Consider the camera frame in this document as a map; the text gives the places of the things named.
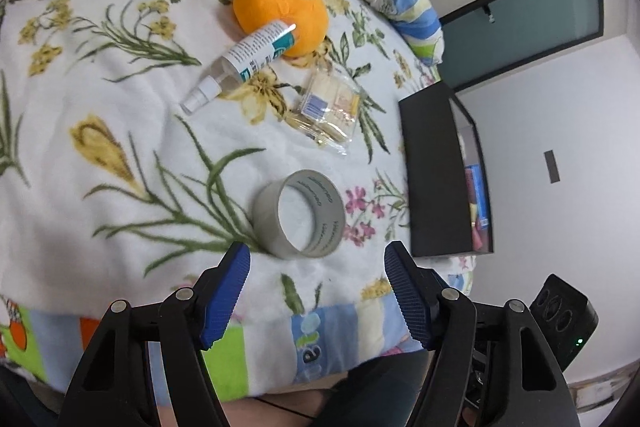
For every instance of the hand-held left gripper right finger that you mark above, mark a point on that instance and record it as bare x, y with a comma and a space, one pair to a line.
407, 297

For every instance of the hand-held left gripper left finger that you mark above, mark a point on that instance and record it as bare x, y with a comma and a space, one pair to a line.
225, 297

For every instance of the grey tape roll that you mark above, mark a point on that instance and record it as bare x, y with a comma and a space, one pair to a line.
265, 212

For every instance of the clear plastic snack packet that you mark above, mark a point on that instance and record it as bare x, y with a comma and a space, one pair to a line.
327, 109

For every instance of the clear spray bottle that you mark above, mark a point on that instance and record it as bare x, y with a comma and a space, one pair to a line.
245, 54

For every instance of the orange plush toy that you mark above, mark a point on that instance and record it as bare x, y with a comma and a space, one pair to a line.
280, 2

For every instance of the cartoon patchwork bed sheet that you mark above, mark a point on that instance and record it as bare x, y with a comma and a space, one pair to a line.
310, 342

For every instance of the person's leg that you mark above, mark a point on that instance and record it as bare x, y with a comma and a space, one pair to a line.
370, 387

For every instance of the pink packet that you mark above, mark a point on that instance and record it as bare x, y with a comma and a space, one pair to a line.
481, 232

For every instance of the blue book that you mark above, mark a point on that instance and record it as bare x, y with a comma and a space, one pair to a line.
477, 192

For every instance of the white floral blanket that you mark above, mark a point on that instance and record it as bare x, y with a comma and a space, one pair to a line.
100, 107

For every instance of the dark glass door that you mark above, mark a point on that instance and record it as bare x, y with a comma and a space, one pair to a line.
525, 17

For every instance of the grey wall plate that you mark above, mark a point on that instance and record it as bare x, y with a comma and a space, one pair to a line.
552, 167

